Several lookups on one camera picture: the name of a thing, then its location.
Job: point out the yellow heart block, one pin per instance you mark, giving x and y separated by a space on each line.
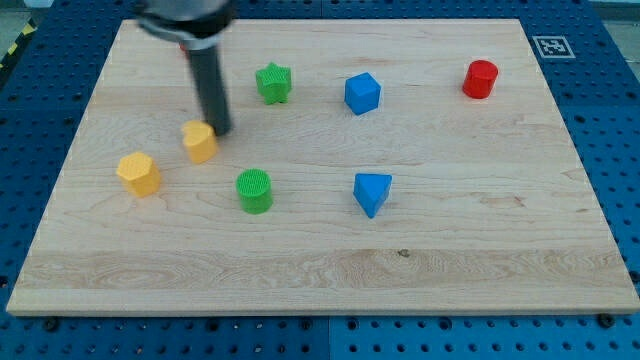
199 140

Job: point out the green star block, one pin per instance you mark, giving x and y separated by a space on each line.
274 83

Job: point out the wooden board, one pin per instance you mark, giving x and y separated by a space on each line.
490 211

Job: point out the blue triangle block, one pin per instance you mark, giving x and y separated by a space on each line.
371 191

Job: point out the white fiducial marker tag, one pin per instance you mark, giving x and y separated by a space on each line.
553 47

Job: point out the red cylinder block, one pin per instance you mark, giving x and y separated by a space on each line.
480 79

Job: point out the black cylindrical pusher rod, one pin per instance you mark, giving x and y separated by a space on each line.
206 71

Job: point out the yellow hexagon block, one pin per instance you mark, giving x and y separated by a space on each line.
139 174

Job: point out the blue cube block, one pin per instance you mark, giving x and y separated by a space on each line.
362 93

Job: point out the green cylinder block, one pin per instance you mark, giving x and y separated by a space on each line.
254 190

